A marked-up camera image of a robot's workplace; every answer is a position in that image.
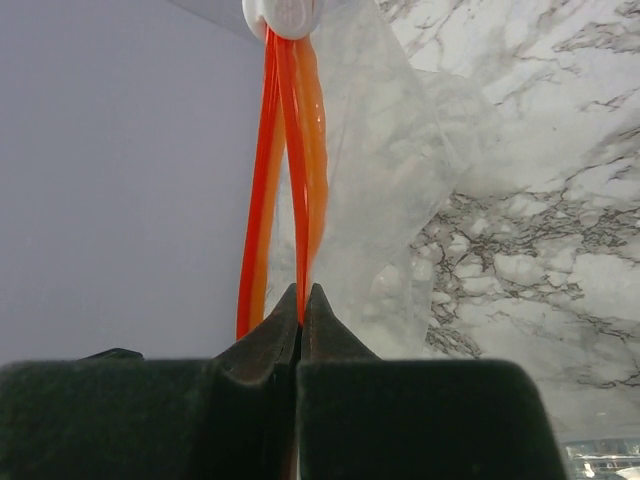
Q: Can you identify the clear zip top bag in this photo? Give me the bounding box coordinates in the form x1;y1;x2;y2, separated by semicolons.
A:
234;0;496;359

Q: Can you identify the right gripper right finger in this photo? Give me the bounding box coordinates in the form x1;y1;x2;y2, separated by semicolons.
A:
297;286;567;479

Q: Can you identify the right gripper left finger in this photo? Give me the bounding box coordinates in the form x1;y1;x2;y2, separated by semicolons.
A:
1;289;299;479

